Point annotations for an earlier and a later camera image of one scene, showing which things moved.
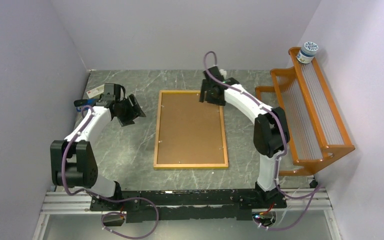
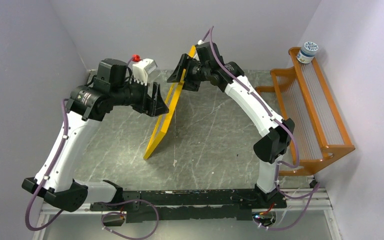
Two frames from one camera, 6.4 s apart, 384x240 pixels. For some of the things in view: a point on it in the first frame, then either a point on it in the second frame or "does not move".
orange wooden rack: x=318 y=130 does not move
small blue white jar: x=306 y=54 does not move
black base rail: x=165 y=206 does not move
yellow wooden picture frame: x=190 y=134 → x=192 y=51
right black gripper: x=204 y=88 → x=186 y=62
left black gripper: x=128 y=119 → x=155 y=104
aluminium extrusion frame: x=311 y=201 does not move
